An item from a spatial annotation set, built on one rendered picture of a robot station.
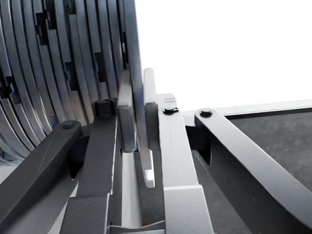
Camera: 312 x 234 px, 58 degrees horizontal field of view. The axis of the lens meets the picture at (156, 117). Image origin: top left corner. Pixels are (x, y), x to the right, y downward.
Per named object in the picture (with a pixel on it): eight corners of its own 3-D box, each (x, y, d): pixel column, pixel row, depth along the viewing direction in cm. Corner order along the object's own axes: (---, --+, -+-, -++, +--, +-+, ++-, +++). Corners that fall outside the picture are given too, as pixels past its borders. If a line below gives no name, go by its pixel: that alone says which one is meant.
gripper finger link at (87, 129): (120, 160, 14) (61, 166, 14) (124, 117, 19) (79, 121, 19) (117, 134, 14) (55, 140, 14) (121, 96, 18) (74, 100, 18)
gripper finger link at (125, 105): (136, 153, 16) (123, 154, 16) (135, 105, 22) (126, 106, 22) (130, 105, 15) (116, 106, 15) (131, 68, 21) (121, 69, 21)
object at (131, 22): (113, -160, 27) (121, -160, 27) (138, 57, 51) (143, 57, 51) (117, 39, 11) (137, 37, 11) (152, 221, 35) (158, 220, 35)
